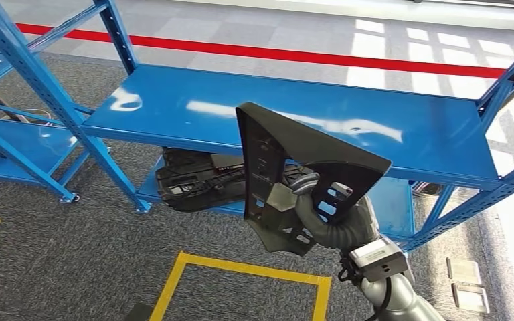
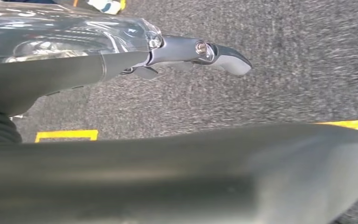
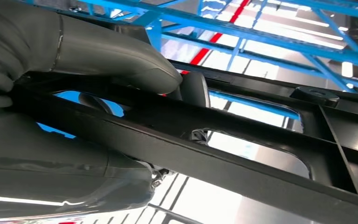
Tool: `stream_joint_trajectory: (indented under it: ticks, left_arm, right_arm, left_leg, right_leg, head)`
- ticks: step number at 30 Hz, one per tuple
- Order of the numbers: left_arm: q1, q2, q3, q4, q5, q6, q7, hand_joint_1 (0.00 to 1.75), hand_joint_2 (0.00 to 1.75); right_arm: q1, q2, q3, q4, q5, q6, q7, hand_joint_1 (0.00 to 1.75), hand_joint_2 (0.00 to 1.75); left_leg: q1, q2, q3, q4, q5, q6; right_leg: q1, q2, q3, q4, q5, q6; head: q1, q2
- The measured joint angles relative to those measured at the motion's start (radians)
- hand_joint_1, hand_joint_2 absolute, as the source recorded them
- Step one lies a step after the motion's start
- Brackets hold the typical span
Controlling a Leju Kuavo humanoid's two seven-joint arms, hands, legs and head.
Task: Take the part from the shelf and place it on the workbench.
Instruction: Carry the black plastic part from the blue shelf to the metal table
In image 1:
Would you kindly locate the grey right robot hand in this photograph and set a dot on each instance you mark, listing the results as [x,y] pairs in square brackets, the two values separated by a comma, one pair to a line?
[283,197]

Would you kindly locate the black plastic panel part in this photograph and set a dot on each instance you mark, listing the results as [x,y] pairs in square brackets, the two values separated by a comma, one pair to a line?
[310,141]

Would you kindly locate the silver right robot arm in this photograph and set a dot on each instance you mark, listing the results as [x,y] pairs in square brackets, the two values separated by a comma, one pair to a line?
[345,230]

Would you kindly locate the black ribbed moulded part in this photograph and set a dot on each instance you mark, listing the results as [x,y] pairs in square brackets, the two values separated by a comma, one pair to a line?
[195,186]

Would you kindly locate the large blue metal shelf rack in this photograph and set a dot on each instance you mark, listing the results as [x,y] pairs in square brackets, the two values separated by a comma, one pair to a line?
[283,93]

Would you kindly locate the red floor tape line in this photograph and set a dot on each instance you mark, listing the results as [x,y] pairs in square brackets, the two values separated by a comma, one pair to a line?
[239,49]

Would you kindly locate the black left robot foot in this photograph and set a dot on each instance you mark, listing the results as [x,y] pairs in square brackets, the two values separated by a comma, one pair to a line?
[139,312]

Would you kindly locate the grey floor socket plate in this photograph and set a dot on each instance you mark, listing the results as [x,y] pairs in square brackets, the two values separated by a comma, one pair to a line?
[463,270]
[470,299]

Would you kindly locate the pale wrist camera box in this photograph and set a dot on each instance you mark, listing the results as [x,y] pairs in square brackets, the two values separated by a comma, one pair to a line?
[379,259]

